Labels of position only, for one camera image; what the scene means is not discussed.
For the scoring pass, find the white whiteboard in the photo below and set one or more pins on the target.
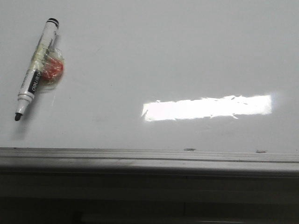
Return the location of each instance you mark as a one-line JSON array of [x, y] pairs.
[[210, 75]]

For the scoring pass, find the grey aluminium whiteboard frame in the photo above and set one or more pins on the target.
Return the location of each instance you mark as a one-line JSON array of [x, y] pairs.
[[149, 162]]

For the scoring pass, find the white black whiteboard marker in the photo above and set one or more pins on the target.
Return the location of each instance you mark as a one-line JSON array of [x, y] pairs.
[[38, 61]]

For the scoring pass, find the red magnet taped to marker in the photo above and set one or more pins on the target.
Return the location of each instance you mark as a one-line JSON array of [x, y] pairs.
[[53, 70]]

